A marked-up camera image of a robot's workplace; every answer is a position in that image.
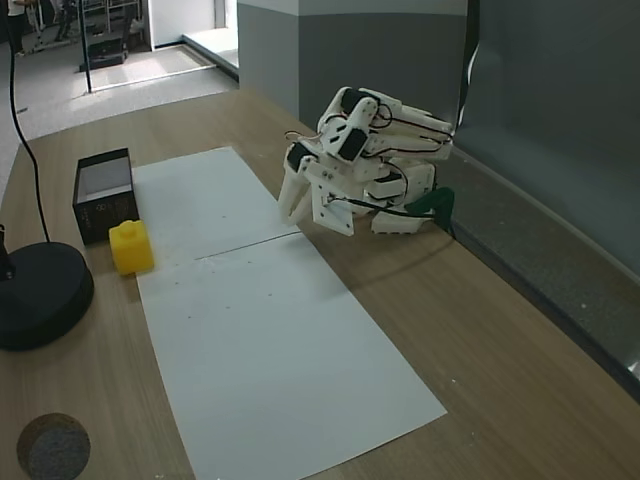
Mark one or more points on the dark brown open box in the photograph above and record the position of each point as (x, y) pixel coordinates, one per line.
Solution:
(100, 212)

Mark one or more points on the white paper sheet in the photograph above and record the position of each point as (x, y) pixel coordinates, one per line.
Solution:
(275, 350)
(200, 200)

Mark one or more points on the black case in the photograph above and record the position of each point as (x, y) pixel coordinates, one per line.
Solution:
(106, 52)

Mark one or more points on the black metal stand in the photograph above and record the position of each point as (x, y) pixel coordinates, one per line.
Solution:
(86, 50)

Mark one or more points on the person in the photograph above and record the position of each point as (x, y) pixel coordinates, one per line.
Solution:
(16, 25)

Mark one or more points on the black round lamp base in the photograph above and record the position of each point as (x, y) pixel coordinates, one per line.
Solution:
(40, 295)

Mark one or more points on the green table clamp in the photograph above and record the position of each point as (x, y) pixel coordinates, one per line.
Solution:
(435, 200)

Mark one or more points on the white gripper camera mount plate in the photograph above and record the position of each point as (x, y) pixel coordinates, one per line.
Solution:
(332, 215)

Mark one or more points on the yellow cube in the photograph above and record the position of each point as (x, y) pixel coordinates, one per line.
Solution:
(132, 250)

